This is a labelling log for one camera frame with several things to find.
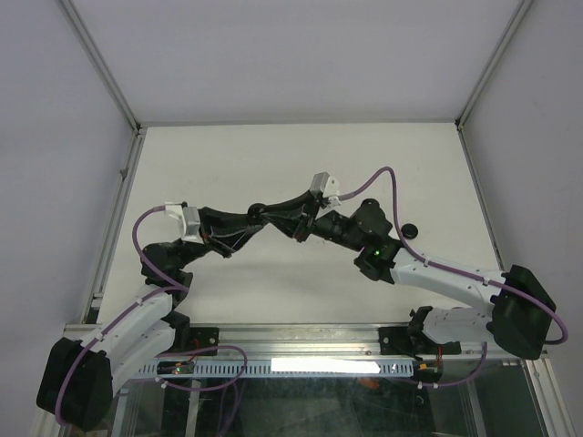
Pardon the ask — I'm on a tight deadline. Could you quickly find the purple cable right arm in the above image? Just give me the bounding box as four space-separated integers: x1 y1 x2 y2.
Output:
339 166 569 390

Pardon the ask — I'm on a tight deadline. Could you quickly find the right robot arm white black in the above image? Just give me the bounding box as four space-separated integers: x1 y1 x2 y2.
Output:
251 192 556 360

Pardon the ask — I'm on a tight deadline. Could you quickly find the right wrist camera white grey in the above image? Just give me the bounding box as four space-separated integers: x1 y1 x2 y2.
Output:
309 172 341 208

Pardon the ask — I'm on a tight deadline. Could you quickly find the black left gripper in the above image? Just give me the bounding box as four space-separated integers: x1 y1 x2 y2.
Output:
178 207 262 269

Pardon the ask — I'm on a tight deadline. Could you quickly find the aluminium frame post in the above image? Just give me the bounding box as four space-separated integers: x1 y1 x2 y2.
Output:
455 0 534 131
56 0 141 132

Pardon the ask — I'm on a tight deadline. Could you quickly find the white slotted cable duct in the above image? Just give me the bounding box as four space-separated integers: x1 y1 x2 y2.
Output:
135 358 414 380

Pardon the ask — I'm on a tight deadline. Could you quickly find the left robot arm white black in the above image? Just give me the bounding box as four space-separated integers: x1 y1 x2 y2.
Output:
36 204 265 432

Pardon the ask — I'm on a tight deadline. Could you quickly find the wrist camera white grey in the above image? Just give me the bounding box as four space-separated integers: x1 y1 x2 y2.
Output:
164 202 202 244
309 172 341 208

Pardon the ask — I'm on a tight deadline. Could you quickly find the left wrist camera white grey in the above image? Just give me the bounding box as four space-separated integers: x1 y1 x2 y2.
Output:
164 202 202 244

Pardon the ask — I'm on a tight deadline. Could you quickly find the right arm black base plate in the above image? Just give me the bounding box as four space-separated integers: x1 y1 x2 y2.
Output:
377 326 462 360

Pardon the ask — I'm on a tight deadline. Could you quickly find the aluminium frame post right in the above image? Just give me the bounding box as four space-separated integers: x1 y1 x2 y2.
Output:
455 0 534 131

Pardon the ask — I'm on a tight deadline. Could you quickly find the aluminium frame post left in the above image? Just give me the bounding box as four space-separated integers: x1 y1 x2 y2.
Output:
56 0 141 132

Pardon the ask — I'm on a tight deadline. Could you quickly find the black earbud with case lid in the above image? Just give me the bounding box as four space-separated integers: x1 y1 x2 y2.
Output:
247 203 267 226

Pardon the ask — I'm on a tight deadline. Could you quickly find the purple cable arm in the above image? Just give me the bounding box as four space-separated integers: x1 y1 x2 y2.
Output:
54 204 249 437
339 166 569 390

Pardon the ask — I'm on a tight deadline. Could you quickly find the black round charging case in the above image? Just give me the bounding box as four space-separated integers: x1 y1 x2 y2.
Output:
401 223 419 240

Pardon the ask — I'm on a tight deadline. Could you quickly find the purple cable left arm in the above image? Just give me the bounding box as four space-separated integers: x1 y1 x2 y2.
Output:
54 204 249 437

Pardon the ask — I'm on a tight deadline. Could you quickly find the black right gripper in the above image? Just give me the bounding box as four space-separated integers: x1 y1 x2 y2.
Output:
260 189 365 253

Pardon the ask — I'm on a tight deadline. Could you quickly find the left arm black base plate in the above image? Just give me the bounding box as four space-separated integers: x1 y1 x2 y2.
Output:
169 326 220 356

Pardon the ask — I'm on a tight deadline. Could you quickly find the aluminium mounting rail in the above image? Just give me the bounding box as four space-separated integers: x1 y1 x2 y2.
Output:
63 320 546 363

